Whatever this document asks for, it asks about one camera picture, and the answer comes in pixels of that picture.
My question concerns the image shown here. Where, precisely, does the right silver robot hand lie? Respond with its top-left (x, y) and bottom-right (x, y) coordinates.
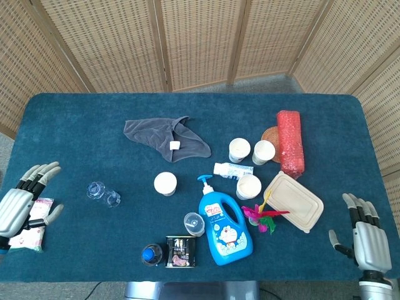
top-left (328, 192), bottom-right (393, 276)

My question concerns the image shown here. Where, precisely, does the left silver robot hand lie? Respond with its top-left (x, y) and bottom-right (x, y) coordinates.
top-left (0, 161), bottom-right (64, 248)

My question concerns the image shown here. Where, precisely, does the clear plastic bottle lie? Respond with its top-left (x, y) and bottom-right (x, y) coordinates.
top-left (86, 180), bottom-right (122, 209)

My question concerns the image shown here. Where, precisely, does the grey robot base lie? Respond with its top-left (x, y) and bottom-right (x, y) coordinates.
top-left (124, 280), bottom-right (260, 300)

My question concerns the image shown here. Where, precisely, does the paper cup green print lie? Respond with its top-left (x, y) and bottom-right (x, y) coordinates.
top-left (251, 140), bottom-right (276, 166)

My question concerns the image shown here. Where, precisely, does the white paper cup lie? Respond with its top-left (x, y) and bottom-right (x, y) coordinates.
top-left (153, 172), bottom-right (178, 197)

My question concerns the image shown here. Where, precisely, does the paper cup dark blue flower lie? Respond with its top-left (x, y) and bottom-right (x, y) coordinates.
top-left (228, 137), bottom-right (252, 163)

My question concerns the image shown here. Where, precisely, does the white snack packet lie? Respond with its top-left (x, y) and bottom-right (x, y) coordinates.
top-left (8, 196), bottom-right (54, 253)

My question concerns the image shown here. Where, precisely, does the blue carpet table mat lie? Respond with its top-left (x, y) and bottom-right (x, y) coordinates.
top-left (0, 92), bottom-right (400, 284)

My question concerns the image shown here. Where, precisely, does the beige lidded lunch box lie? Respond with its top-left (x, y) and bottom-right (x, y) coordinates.
top-left (263, 171), bottom-right (325, 234)

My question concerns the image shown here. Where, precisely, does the colourful feather shuttlecock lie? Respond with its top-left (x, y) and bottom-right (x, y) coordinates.
top-left (241, 189), bottom-right (291, 235)

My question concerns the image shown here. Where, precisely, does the red bubble wrap roll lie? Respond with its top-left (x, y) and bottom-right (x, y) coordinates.
top-left (276, 109), bottom-right (306, 179)

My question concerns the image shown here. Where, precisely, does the stack of paper cups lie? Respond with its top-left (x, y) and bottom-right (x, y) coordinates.
top-left (236, 174), bottom-right (263, 201)

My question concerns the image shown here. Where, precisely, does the blue Doraemon detergent bottle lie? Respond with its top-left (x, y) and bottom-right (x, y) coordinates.
top-left (197, 174), bottom-right (254, 267)

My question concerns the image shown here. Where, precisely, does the cola bottle with blue cap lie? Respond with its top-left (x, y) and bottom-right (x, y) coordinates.
top-left (141, 243), bottom-right (166, 267)

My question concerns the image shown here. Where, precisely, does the round woven coaster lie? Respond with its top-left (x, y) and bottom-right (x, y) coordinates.
top-left (261, 126), bottom-right (282, 164)

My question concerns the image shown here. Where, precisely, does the small white plastic bottle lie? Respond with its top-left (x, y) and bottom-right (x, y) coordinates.
top-left (213, 162), bottom-right (254, 181)

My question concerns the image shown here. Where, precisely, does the grey cloth with white tag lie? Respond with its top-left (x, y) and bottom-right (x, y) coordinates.
top-left (123, 116), bottom-right (212, 163)

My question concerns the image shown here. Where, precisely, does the black luncheon meat can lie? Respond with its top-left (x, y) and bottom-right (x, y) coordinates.
top-left (164, 235), bottom-right (198, 269)

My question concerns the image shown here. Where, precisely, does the beige bottle with clear cap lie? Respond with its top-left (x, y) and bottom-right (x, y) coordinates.
top-left (183, 212), bottom-right (206, 237)

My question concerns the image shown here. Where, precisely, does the bamboo folding screen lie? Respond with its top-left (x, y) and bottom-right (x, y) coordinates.
top-left (0, 0), bottom-right (400, 219)

